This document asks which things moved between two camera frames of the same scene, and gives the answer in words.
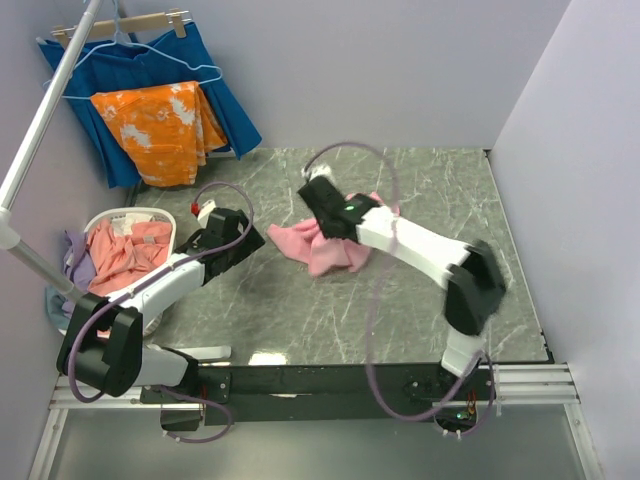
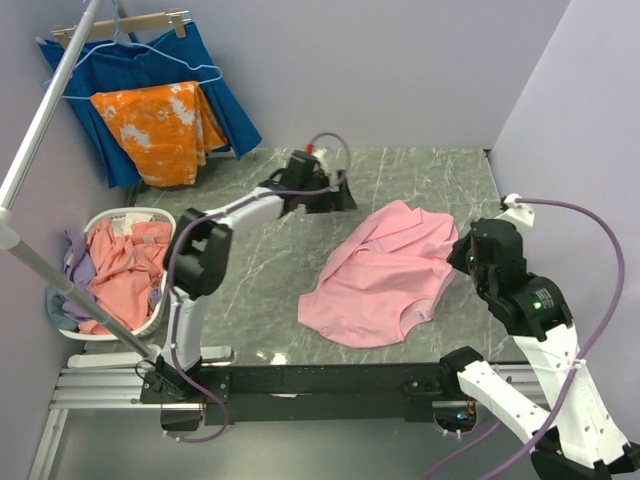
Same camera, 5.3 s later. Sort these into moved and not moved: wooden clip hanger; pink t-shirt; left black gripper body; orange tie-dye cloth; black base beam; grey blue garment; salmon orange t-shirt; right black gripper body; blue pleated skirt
Moved: left black gripper body; pink t-shirt; right black gripper body
Not moved: black base beam; orange tie-dye cloth; salmon orange t-shirt; blue pleated skirt; wooden clip hanger; grey blue garment
